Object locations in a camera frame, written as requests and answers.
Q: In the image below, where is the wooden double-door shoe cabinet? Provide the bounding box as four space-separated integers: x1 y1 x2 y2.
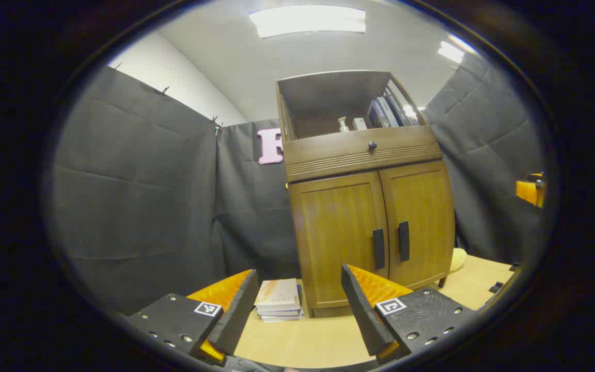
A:
275 70 456 318

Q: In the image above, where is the beige cover book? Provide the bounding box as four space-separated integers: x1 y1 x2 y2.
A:
255 279 301 311

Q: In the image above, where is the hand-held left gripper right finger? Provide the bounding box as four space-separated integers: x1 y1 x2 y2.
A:
341 264 478 362

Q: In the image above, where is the large ceiling light panel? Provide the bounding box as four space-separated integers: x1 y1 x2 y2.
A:
250 5 366 39

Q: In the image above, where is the blue spine book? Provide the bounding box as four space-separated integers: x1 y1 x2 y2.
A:
367 100 387 129

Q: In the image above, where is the wooden shoe cabinet door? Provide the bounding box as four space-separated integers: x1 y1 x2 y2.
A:
288 170 390 311
379 160 456 290

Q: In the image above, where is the dark spine book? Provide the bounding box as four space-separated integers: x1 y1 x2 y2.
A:
384 89 413 126

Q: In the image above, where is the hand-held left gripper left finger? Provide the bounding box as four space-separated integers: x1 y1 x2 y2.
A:
126 269 259 365

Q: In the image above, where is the small ceiling light panel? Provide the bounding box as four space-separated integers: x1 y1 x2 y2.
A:
438 40 466 64

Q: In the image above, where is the wooden drawer with black knob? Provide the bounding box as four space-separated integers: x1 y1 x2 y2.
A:
282 126 443 182

